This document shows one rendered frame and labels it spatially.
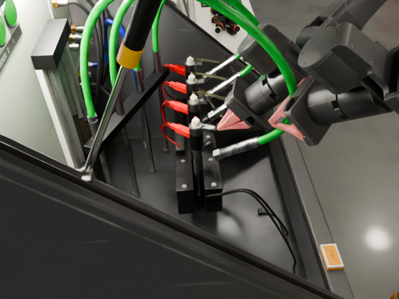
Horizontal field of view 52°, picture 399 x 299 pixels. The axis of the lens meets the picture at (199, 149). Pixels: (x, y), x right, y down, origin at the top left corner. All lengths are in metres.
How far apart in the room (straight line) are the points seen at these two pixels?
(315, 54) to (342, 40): 0.03
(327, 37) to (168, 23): 0.61
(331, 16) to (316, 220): 0.41
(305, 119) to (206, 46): 0.55
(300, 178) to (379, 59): 0.50
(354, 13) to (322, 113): 0.22
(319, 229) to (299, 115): 0.36
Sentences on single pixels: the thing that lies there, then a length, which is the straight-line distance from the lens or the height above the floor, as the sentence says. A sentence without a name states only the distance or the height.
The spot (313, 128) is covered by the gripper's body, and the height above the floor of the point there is 1.27.
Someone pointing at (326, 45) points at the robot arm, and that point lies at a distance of 0.49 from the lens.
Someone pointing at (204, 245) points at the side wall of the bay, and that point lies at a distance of 0.53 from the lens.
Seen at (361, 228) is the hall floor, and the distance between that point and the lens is 2.15.
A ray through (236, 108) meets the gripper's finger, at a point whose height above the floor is 1.19.
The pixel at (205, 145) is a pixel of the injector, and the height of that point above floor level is 1.07.
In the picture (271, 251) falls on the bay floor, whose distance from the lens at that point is 0.97.
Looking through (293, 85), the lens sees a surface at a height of 1.30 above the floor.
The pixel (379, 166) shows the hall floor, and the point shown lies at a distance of 2.49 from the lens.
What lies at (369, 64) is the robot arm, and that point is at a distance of 0.49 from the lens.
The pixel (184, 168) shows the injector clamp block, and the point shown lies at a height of 0.98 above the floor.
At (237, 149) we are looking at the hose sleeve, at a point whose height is 1.15.
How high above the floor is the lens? 1.64
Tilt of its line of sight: 43 degrees down
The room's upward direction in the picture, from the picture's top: 2 degrees counter-clockwise
